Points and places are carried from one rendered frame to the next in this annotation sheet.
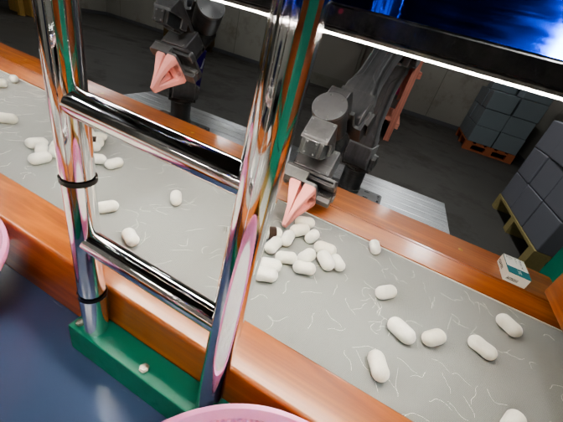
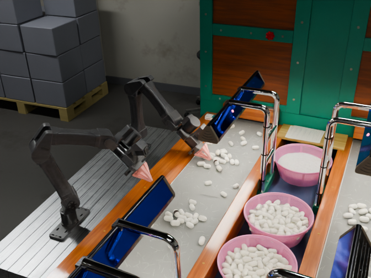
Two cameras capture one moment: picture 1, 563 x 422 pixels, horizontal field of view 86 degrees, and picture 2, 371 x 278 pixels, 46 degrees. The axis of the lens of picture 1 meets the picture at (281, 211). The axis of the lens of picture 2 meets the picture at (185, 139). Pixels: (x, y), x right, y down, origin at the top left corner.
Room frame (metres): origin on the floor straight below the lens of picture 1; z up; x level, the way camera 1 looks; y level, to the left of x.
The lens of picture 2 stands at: (0.29, 1.73, 1.84)
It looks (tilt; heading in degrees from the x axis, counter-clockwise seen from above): 29 degrees down; 278
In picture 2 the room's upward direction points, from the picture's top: 2 degrees counter-clockwise
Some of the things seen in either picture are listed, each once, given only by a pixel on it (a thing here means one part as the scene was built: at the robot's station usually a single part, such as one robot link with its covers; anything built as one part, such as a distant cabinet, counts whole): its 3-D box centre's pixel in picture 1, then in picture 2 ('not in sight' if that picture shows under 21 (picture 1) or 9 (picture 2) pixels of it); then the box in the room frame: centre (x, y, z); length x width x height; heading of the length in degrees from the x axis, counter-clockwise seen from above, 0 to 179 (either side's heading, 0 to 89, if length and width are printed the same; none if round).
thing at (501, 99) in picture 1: (499, 115); not in sight; (5.75, -3.11, 0.60); 1.15 x 0.77 x 1.19; 166
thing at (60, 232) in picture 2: (180, 111); (68, 216); (0.98, 0.41, 0.71); 0.20 x 0.07 x 0.08; 76
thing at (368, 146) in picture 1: (379, 105); (136, 111); (0.81, -0.16, 0.92); 0.07 x 0.06 x 0.33; 66
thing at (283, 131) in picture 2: not in sight; (312, 136); (-0.06, -0.25, 0.77); 0.33 x 0.15 x 0.01; 162
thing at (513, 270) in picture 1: (513, 270); (211, 117); (0.46, -0.42, 0.77); 0.06 x 0.04 x 0.02; 162
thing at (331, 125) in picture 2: not in sight; (346, 161); (-0.14, 0.18, 0.90); 0.20 x 0.19 x 0.45; 72
